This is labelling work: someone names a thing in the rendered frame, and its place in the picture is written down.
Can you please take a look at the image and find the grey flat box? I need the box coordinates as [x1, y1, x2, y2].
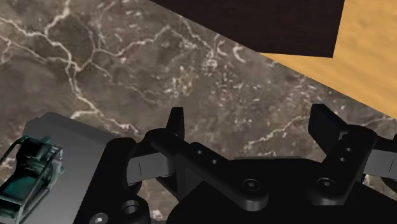
[22, 111, 116, 224]

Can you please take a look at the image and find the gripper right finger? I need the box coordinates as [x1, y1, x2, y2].
[307, 103, 397, 206]

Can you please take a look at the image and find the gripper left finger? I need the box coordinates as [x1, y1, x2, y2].
[73, 106, 270, 224]

